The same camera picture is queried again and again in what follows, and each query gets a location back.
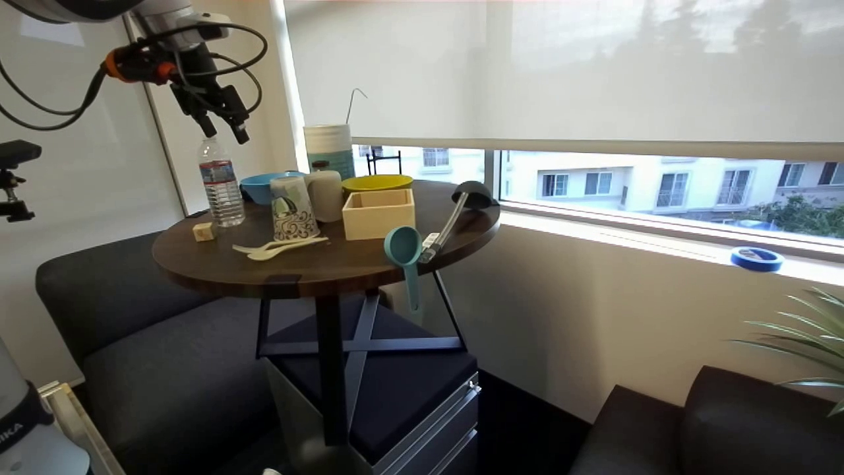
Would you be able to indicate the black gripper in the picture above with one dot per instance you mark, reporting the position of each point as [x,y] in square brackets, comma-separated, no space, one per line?
[203,80]

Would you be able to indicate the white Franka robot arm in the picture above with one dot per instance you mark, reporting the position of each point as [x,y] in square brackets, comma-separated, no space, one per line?
[168,16]

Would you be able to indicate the white roller blind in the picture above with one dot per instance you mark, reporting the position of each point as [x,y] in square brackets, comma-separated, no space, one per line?
[571,70]

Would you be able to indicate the yellow bowl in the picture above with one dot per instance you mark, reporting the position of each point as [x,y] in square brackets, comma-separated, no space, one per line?
[377,184]

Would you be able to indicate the small wooden cube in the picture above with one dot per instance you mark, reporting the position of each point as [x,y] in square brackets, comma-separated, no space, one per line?
[203,234]

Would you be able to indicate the black leather armchair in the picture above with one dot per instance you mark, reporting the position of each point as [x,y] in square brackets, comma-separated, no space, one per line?
[721,431]

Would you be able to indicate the teal ball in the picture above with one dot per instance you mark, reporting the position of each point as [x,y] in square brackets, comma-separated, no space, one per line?
[402,246]

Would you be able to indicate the blue plastic bowl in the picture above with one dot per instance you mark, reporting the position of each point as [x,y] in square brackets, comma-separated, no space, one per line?
[257,187]

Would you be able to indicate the dark grey sofa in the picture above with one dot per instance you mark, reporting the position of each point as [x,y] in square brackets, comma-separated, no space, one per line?
[160,379]

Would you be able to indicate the white plastic spoon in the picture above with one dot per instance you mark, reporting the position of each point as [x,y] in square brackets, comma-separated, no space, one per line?
[247,251]

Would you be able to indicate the glass window white frame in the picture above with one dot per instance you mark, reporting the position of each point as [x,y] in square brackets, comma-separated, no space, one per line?
[667,188]

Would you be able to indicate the black camera stand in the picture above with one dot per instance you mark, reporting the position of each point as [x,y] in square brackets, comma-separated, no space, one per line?
[15,155]

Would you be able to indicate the beige wooden box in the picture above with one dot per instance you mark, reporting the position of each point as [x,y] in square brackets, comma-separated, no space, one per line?
[377,226]

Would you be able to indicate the grey metal cabinet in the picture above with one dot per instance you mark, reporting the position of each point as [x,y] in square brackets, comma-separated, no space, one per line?
[439,431]

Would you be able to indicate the cream frame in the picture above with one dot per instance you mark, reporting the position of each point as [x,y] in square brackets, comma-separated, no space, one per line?
[75,423]

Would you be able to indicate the round dark wooden table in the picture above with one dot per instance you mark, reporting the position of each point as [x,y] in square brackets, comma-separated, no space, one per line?
[352,259]

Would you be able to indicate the clear plastic water bottle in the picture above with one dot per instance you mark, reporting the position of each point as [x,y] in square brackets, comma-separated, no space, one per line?
[222,188]

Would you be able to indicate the onion salt spice jar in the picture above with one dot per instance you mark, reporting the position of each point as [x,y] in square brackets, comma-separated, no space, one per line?
[325,200]

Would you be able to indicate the green potted plant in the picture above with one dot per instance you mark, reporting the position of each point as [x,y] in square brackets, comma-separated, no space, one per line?
[814,344]

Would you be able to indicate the white plastic fork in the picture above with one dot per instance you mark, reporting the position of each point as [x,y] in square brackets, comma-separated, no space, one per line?
[268,256]

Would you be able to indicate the patterned paper cup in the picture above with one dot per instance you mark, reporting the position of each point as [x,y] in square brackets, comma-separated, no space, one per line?
[293,214]

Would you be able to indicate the bent metal rod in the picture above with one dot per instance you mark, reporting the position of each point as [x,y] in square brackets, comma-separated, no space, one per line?
[348,102]

